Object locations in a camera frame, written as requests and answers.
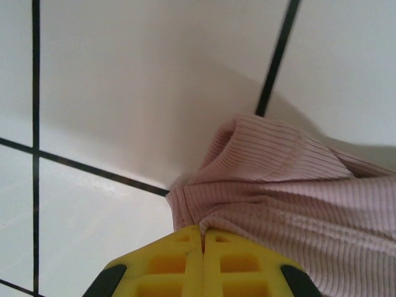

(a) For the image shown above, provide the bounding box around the pale pink ribbed tank top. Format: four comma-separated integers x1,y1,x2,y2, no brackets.
165,113,396,297

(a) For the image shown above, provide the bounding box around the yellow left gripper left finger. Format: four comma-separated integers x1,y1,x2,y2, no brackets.
83,225,204,297

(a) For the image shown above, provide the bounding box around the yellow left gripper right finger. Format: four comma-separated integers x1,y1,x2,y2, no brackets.
203,228,319,297

